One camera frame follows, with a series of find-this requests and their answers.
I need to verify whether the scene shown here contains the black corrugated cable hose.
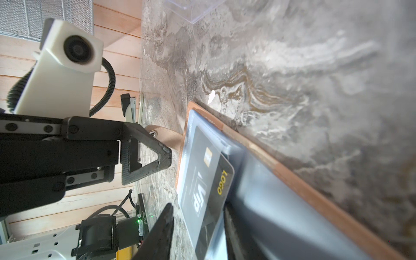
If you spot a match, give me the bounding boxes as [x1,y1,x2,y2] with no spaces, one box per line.
[6,57,117,118]

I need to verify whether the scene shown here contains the pink card holder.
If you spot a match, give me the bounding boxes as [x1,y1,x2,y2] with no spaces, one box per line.
[146,102,402,260]

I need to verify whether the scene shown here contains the white wire mesh shelf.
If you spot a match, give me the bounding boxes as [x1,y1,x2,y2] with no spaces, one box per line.
[1,0,94,42]

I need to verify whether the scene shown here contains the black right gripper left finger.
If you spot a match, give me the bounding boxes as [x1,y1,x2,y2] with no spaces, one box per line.
[132,203,174,260]

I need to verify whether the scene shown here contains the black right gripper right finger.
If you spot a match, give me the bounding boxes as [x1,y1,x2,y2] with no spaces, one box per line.
[224,201,267,260]

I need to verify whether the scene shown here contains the clear acrylic organizer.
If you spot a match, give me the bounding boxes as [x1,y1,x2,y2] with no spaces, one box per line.
[164,0,225,24]

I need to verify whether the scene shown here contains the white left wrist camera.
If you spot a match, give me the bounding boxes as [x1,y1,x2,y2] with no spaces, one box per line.
[14,18,104,119]

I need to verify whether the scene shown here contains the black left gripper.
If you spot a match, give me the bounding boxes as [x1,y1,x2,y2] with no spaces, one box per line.
[1,113,172,218]

